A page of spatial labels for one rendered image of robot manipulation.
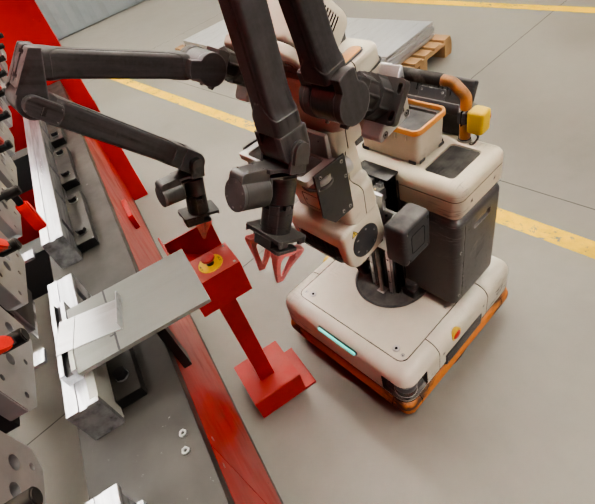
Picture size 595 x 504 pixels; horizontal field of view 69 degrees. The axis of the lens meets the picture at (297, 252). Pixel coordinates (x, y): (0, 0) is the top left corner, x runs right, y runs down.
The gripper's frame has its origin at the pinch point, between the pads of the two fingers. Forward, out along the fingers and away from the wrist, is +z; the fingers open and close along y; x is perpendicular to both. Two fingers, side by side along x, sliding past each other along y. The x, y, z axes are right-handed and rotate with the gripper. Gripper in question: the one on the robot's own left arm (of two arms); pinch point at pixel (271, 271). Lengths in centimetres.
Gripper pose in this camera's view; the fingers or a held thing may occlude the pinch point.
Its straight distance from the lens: 84.6
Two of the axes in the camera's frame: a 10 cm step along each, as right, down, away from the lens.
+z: -1.2, 8.9, 4.4
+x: 7.3, -2.3, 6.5
